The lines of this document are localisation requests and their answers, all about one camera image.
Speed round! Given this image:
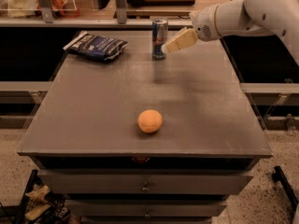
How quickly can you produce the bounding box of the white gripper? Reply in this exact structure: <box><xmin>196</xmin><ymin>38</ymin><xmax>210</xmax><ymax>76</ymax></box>
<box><xmin>162</xmin><ymin>5</ymin><xmax>219</xmax><ymax>54</ymax></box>

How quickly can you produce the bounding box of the redbull can blue silver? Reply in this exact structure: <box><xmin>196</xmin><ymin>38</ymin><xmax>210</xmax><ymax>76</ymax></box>
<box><xmin>152</xmin><ymin>18</ymin><xmax>168</xmax><ymax>60</ymax></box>

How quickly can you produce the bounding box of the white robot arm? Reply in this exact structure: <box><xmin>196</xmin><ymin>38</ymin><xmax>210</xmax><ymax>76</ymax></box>
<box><xmin>162</xmin><ymin>0</ymin><xmax>299</xmax><ymax>63</ymax></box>

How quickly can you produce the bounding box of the dark blue chip bag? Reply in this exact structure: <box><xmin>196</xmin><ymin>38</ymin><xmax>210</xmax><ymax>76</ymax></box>
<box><xmin>64</xmin><ymin>31</ymin><xmax>128</xmax><ymax>62</ymax></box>

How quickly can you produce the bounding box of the orange fruit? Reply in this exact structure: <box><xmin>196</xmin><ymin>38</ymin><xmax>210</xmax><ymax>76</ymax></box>
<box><xmin>137</xmin><ymin>109</ymin><xmax>163</xmax><ymax>133</ymax></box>

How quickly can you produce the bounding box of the grey drawer cabinet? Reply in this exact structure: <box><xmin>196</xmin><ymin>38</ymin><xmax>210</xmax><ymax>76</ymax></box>
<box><xmin>19</xmin><ymin>31</ymin><xmax>272</xmax><ymax>224</ymax></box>

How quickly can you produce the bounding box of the black metal stand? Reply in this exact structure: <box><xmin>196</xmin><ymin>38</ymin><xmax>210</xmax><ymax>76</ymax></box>
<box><xmin>272</xmin><ymin>166</ymin><xmax>299</xmax><ymax>224</ymax></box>

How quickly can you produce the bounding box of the clear plastic box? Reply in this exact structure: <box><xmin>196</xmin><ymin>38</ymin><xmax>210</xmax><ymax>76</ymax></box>
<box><xmin>0</xmin><ymin>0</ymin><xmax>79</xmax><ymax>20</ymax></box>

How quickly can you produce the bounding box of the black wire basket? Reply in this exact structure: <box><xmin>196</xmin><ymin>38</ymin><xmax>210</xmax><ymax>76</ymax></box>
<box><xmin>0</xmin><ymin>169</ymin><xmax>76</xmax><ymax>224</ymax></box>

